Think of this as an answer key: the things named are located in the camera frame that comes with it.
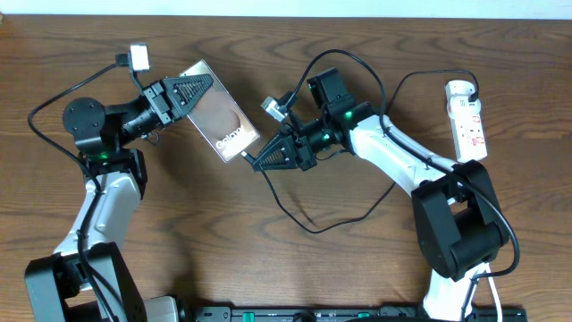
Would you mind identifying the black charger cable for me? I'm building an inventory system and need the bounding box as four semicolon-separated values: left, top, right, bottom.
240;69;481;235

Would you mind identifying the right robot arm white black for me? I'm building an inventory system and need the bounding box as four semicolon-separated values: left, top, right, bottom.
248;68;515;321

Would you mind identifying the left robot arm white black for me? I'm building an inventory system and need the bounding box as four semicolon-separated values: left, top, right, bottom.
24;74;214;321

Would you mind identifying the white power strip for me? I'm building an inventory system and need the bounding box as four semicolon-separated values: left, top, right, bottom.
445;80;487;163

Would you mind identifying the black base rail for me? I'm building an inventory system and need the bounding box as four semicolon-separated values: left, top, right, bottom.
193;302;529;322

